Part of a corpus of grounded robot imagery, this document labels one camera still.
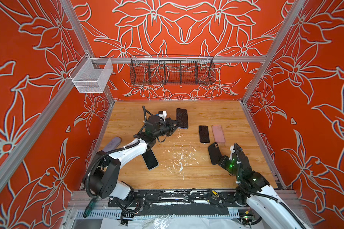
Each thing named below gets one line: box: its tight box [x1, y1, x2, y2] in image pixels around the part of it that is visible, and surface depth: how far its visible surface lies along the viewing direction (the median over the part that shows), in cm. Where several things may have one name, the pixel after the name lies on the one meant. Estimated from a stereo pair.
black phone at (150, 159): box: [141, 148, 160, 171], surface depth 89 cm
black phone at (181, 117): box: [175, 107, 189, 130], surface depth 81 cm
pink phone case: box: [211, 124, 226, 143], surface depth 102 cm
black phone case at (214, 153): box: [207, 142, 223, 166], surface depth 89 cm
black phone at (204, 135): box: [198, 124, 210, 144], surface depth 99 cm
